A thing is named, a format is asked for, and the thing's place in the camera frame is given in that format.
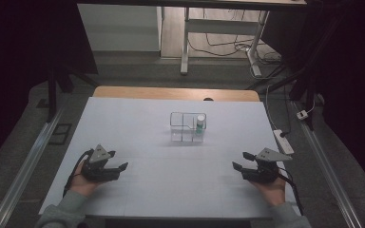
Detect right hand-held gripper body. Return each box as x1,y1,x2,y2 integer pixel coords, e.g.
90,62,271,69
240,146,294,184

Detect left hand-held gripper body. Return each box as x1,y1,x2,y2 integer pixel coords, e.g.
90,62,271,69
81,143,122,183

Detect green bottle with white cap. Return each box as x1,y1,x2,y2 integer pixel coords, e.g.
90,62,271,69
195,114,206,135

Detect clear acrylic organizer box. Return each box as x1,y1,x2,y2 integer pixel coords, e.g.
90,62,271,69
169,111,208,143

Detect person's right hand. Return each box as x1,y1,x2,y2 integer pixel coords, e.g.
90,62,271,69
251,175,287,208

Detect person's left hand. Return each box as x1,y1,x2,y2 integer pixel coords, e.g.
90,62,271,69
68,161,105,198

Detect white power strip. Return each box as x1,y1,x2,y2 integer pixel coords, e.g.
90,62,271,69
272,128,296,156

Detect white table cover sheet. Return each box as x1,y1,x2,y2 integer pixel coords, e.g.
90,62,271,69
38,96,302,220

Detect black stand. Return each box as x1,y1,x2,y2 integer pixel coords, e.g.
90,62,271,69
45,61,100,124
246,6,346,131

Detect white cabinet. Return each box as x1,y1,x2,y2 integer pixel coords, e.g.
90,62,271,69
77,3,163,52

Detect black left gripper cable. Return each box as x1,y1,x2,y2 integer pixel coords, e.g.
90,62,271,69
62,148,95,200

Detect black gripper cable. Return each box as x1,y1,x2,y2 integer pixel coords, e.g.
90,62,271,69
277,166,305,217
62,148,95,200

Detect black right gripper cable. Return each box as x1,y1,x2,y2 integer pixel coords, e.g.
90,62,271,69
277,166,305,217

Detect white power strip cable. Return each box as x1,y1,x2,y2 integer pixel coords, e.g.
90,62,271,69
264,83,279,131

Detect metal floor rail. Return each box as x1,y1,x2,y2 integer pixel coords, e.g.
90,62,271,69
0,104,68,228
292,100,364,228

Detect tangle of floor cables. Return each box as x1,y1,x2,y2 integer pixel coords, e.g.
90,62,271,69
187,9,283,64

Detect white desk frame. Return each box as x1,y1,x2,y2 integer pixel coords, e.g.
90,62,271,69
180,6,271,78

